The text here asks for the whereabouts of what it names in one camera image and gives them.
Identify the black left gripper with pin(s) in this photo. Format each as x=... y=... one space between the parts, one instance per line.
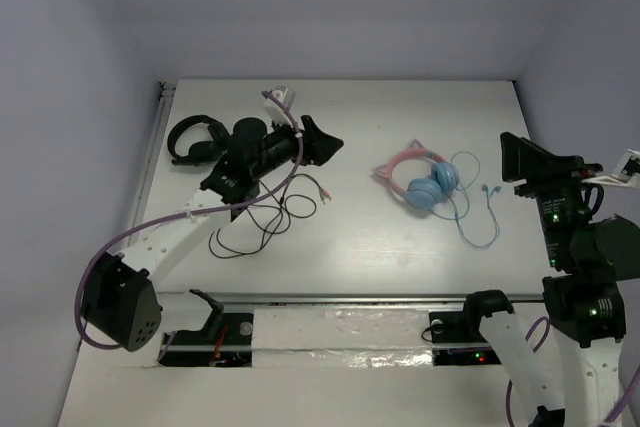
x=304 y=140

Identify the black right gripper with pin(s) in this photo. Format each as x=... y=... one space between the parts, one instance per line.
x=543 y=169

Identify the pink blue cat-ear headphones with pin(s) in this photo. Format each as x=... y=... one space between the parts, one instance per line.
x=422 y=193

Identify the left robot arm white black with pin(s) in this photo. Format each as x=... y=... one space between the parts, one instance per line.
x=116 y=306

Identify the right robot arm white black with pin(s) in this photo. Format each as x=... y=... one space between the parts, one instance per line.
x=584 y=306

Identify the black headphones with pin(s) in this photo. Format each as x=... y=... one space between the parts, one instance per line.
x=202 y=152

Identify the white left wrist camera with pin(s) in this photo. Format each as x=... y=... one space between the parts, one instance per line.
x=277 y=105

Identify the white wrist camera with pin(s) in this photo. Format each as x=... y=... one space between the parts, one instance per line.
x=625 y=174
x=277 y=105

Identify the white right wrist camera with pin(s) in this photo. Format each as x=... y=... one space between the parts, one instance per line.
x=625 y=174

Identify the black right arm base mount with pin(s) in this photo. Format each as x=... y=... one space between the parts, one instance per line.
x=455 y=335

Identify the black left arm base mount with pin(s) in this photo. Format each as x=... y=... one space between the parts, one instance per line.
x=223 y=341

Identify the aluminium rail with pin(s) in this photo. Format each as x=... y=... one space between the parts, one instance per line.
x=280 y=299

